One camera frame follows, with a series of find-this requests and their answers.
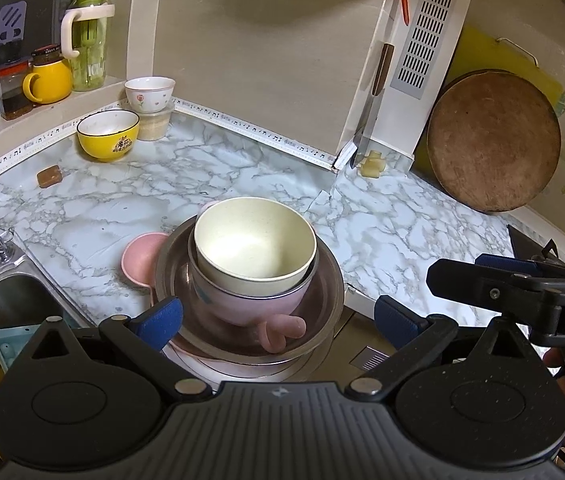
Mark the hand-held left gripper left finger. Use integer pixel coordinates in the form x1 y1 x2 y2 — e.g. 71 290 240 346
25 296 214 402

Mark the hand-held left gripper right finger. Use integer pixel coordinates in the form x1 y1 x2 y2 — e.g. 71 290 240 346
345 294 543 402

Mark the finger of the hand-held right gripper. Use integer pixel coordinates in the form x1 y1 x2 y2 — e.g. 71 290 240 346
475 253 565 286
427 259 563 319

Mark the pink shaped plate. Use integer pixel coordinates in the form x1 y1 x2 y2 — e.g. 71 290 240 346
121 199 243 364

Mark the stainless steel bowl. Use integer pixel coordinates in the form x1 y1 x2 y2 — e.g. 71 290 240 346
155 219 346 364

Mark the pink cup with handle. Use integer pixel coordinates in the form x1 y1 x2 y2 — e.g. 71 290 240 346
190 230 314 354

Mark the white plate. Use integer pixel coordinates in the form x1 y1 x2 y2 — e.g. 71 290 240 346
166 337 337 382

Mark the cream bowl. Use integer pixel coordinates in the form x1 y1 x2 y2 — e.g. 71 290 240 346
195 197 319 296

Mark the round wooden cutting board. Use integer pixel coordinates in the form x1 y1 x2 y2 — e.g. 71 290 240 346
426 69 562 212

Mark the light blue plastic tray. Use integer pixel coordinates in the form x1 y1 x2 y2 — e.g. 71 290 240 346
0 325 44 377

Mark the stainless steel sink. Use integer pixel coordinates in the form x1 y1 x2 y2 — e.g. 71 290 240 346
0 254 100 466

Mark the brown block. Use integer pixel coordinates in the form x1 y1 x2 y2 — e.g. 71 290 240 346
37 164 65 190

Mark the yellow bowl black rim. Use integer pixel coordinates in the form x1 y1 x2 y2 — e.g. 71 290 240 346
76 109 140 162

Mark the clear plastic lidded container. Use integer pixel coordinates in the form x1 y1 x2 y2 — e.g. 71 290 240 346
137 102 176 141

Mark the steel kitchen knife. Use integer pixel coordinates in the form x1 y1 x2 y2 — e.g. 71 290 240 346
349 42 395 171

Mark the yellow-green cutting board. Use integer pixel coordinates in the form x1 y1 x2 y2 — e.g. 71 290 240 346
449 25 565 128

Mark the music note edge tape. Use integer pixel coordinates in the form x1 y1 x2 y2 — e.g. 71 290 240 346
0 96 358 182

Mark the white floral bowl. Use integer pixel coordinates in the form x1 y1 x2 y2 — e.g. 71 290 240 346
124 76 176 113

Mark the grey vent grille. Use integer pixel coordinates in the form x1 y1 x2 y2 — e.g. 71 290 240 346
391 0 456 95

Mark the yellow mug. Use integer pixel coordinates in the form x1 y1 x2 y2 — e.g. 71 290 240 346
22 57 73 106

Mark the red lid sauce jar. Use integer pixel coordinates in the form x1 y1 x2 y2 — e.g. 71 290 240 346
0 60 34 121

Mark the dark lid jar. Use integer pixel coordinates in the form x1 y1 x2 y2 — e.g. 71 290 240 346
31 44 64 69

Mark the green glass bottle cream handle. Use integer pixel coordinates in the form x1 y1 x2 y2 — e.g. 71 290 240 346
60 0 116 93

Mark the grey wall hook sticker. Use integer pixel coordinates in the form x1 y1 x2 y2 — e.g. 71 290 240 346
0 1 28 44

